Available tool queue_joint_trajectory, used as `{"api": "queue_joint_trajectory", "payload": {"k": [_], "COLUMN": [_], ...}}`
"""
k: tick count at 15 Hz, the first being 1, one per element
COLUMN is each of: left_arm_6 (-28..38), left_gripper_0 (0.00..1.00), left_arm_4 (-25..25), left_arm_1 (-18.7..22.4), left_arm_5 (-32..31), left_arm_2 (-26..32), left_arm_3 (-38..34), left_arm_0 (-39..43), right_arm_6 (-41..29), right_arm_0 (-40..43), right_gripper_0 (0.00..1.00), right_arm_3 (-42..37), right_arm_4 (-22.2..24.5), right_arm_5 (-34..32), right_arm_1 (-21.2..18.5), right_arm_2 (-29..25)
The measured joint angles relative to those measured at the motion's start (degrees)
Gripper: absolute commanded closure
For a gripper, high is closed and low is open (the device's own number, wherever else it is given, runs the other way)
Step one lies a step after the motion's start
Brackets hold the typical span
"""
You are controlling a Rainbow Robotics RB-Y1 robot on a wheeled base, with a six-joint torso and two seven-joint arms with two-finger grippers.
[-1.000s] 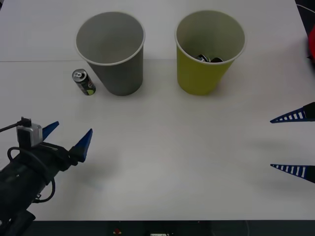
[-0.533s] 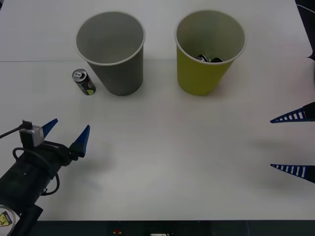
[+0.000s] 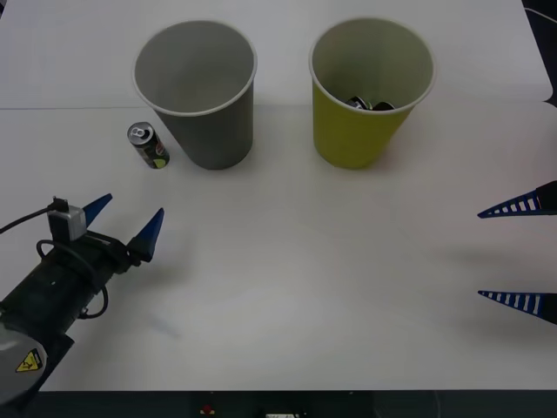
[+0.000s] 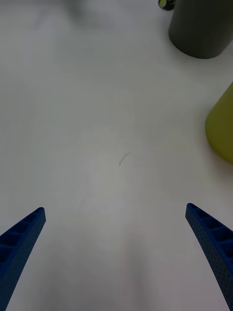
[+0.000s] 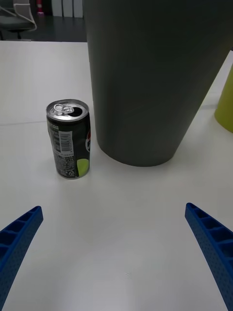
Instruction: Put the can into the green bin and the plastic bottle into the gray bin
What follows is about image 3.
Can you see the red button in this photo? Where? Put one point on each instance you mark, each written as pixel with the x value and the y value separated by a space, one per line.
pixel 206 409

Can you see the silver and black left arm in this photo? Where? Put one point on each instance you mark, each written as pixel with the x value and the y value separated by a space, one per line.
pixel 39 296

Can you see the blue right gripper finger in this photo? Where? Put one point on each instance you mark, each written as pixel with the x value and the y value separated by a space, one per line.
pixel 544 305
pixel 544 202

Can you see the dark robot base panel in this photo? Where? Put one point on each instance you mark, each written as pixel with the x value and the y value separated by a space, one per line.
pixel 109 405

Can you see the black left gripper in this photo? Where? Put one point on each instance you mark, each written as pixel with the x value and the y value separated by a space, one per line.
pixel 102 254

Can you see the black can with green print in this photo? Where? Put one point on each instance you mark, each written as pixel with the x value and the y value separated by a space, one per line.
pixel 150 148

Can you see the grey plastic waste bin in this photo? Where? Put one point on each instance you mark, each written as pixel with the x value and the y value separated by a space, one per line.
pixel 217 130

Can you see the yellow-green plastic waste bin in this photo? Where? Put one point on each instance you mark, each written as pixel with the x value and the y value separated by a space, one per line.
pixel 348 135

